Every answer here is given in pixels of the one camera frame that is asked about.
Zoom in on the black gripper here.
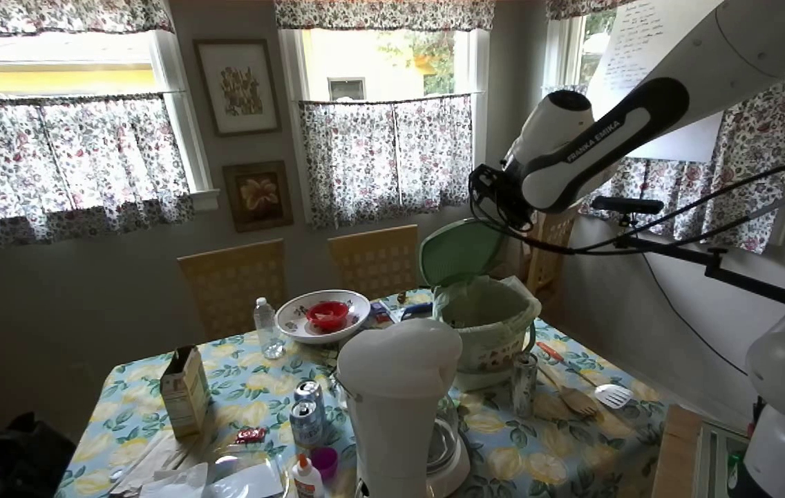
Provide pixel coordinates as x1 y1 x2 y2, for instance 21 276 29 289
468 164 537 232

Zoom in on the green bin lid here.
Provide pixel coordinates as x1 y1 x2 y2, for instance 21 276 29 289
414 215 510 291

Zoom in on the narrow floral cafe curtain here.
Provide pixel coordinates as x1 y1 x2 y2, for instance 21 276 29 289
296 91 479 230

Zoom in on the woven back wooden chair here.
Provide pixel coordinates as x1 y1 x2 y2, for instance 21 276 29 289
325 221 423 298
174 239 290 341

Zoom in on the orange marker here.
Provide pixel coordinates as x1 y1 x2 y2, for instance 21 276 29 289
537 341 571 369

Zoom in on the red food on plate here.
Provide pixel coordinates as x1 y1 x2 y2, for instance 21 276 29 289
307 298 355 336

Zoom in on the short floral valance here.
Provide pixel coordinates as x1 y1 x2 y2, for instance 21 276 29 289
546 0 636 23

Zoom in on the white paper sheet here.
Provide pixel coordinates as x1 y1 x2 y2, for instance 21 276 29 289
586 0 724 167

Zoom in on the small white brush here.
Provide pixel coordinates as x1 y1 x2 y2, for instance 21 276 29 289
591 381 636 416

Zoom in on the white coffee maker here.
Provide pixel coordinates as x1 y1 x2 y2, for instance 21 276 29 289
334 318 470 498

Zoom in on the long floral cafe curtain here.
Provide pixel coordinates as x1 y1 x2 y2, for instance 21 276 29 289
543 63 785 258

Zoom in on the glass coffee carafe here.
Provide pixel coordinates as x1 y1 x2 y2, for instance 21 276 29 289
427 419 477 498

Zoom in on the clear plastic bottle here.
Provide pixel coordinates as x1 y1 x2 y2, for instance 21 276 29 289
253 295 289 359

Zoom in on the framed floral picture white mat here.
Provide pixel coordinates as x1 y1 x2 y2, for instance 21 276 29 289
195 35 282 139

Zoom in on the small blue silver tin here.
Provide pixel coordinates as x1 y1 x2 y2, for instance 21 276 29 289
289 378 332 450

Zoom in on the floral lemon tablecloth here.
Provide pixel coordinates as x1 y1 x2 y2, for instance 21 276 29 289
55 291 670 498

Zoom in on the small purple cup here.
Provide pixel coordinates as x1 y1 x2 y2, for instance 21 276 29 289
311 445 343 484

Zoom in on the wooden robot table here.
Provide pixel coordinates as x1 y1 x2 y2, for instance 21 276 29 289
651 405 720 498

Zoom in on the white glue bottle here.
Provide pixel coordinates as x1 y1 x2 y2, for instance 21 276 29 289
290 450 326 498

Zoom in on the green white carton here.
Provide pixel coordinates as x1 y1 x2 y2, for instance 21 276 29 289
159 344 215 443

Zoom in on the clear plastic bag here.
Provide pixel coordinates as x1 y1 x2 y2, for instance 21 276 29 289
132 450 289 498

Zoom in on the wide floral cafe curtain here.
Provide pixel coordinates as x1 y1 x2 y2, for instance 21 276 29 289
0 95 200 248

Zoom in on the wide floral valance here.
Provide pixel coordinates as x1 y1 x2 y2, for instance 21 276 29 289
0 0 178 38

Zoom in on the black bag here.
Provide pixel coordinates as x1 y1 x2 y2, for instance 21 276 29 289
0 409 77 498

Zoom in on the white bin with green handle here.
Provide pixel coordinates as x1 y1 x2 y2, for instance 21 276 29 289
434 275 546 377

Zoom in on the black bar camera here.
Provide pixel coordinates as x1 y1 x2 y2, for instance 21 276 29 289
589 194 670 219

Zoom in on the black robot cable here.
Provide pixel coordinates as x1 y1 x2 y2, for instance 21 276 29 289
468 147 785 259

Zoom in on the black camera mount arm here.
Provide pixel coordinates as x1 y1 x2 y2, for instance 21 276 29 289
611 230 785 311

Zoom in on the framed flower picture dark frame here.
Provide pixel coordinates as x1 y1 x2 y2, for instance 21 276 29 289
221 160 296 235

